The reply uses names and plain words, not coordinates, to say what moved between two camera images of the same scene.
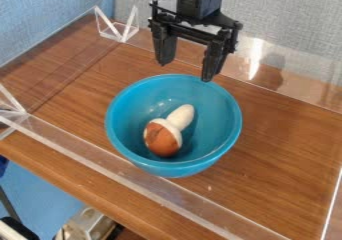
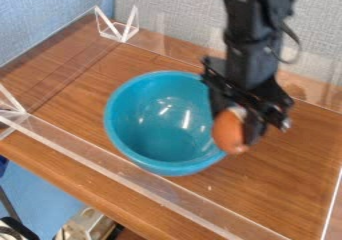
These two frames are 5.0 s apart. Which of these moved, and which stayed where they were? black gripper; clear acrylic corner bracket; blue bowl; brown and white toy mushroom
Moved: black gripper; brown and white toy mushroom
Stayed: clear acrylic corner bracket; blue bowl
